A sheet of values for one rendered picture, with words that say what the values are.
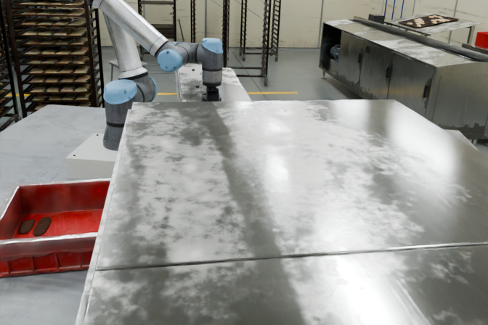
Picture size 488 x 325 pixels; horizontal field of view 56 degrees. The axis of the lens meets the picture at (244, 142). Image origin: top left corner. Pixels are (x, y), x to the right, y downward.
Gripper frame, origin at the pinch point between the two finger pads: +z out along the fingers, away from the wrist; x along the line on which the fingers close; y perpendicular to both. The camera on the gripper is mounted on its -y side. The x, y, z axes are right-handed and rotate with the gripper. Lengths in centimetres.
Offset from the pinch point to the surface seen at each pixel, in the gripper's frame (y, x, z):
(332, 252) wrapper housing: -130, 1, -37
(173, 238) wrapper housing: -126, 16, -37
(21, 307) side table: -76, 49, 11
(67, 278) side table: -67, 41, 11
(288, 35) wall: 700, -211, 67
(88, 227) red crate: -45, 40, 11
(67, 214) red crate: -37, 47, 11
